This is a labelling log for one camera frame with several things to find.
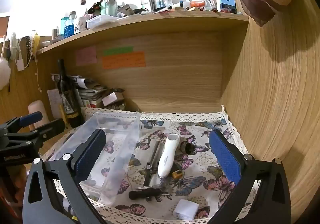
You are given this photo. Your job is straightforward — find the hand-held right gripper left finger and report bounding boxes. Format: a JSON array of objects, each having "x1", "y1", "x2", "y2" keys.
[{"x1": 22, "y1": 128, "x2": 107, "y2": 224}]

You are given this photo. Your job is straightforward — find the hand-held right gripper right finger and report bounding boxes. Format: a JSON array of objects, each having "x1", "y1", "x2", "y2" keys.
[{"x1": 207, "y1": 129, "x2": 291, "y2": 224}]

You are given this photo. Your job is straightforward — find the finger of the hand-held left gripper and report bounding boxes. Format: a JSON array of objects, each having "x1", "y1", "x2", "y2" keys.
[
  {"x1": 0, "y1": 111, "x2": 43, "y2": 135},
  {"x1": 5, "y1": 118, "x2": 66, "y2": 144}
]

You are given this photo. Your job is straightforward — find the clear plastic storage box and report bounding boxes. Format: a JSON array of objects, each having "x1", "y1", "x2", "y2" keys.
[{"x1": 51, "y1": 112, "x2": 141, "y2": 206}]

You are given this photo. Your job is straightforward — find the black round cap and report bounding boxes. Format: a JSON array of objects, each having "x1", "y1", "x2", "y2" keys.
[{"x1": 180, "y1": 140, "x2": 194, "y2": 156}]

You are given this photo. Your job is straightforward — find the white handheld electric device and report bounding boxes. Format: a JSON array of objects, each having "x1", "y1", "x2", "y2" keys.
[{"x1": 158, "y1": 133, "x2": 179, "y2": 178}]

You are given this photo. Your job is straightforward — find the white charger plug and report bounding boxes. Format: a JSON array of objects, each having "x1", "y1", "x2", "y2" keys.
[{"x1": 173, "y1": 199, "x2": 199, "y2": 221}]

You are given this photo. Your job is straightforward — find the silver metal tool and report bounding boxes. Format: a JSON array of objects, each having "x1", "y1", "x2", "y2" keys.
[{"x1": 143, "y1": 140, "x2": 163, "y2": 187}]

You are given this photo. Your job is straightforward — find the cream plastic bottle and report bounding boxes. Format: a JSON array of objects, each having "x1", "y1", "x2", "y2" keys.
[{"x1": 28, "y1": 100, "x2": 50, "y2": 131}]

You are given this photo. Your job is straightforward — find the handwritten white paper note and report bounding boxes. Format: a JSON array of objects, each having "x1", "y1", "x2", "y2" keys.
[{"x1": 47, "y1": 89, "x2": 63, "y2": 120}]

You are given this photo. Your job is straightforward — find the dark wine bottle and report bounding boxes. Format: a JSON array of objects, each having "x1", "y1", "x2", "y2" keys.
[{"x1": 57, "y1": 59, "x2": 84, "y2": 128}]

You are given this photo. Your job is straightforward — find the butterfly print lace tablecloth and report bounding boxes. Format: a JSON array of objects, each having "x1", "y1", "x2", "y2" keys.
[{"x1": 41, "y1": 105, "x2": 250, "y2": 224}]

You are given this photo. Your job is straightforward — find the white fluffy puff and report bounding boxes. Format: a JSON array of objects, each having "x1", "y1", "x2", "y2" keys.
[{"x1": 0, "y1": 57, "x2": 12, "y2": 91}]

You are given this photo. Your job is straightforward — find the stack of magazines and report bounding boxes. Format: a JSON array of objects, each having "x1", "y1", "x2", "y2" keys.
[{"x1": 51, "y1": 73, "x2": 126, "y2": 112}]

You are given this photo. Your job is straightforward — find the white paper card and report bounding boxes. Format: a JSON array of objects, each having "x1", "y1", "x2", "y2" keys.
[{"x1": 102, "y1": 92, "x2": 118, "y2": 106}]

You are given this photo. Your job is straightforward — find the yellow hanging item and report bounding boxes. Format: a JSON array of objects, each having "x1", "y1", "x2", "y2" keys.
[{"x1": 32, "y1": 34, "x2": 41, "y2": 52}]

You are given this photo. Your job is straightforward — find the pink sticky note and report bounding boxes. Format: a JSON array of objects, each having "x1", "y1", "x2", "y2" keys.
[{"x1": 76, "y1": 47, "x2": 97, "y2": 66}]

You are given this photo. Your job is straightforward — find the blue liquid bottle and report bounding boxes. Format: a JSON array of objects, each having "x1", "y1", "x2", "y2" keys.
[{"x1": 61, "y1": 12, "x2": 76, "y2": 38}]

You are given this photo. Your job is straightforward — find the orange sticky note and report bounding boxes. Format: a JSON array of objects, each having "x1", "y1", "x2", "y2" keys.
[{"x1": 102, "y1": 51, "x2": 146, "y2": 69}]

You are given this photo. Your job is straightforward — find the green sticky note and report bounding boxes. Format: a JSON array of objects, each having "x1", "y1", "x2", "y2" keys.
[{"x1": 103, "y1": 46, "x2": 134, "y2": 56}]

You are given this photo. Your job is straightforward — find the white mug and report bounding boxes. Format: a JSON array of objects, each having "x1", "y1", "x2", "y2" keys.
[{"x1": 75, "y1": 17, "x2": 87, "y2": 33}]

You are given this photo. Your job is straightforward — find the white plastic lidded box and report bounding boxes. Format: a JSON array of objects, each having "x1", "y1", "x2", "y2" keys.
[{"x1": 86, "y1": 15, "x2": 118, "y2": 30}]

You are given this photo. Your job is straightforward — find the clear bottle green cap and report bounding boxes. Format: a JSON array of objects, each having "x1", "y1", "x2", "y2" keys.
[{"x1": 101, "y1": 0, "x2": 117, "y2": 17}]

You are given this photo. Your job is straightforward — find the wooden shelf board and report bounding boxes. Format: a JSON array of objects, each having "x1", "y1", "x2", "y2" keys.
[{"x1": 36, "y1": 10, "x2": 249, "y2": 53}]

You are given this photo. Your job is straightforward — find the blue pencil sharpener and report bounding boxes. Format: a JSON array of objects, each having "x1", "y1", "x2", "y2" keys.
[{"x1": 219, "y1": 0, "x2": 237, "y2": 14}]

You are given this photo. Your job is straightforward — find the white charger with cable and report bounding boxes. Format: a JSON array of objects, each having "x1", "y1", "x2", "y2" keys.
[{"x1": 10, "y1": 32, "x2": 25, "y2": 72}]

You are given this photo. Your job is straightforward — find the black lace strap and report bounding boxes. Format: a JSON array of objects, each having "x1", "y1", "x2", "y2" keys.
[{"x1": 24, "y1": 36, "x2": 34, "y2": 68}]

